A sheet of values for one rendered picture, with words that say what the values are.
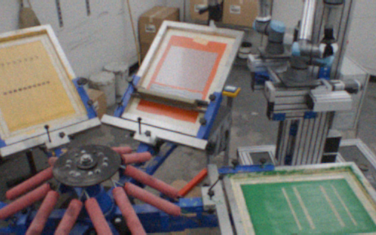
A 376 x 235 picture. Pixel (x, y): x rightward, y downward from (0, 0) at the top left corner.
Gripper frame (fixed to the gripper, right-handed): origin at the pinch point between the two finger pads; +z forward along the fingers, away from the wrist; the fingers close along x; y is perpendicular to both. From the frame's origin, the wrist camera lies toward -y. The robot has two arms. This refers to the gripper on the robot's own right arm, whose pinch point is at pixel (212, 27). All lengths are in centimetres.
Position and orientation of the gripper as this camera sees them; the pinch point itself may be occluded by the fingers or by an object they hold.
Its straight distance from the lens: 280.1
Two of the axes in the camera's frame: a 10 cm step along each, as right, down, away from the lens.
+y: 9.1, 2.2, -3.6
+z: 1.2, 6.8, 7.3
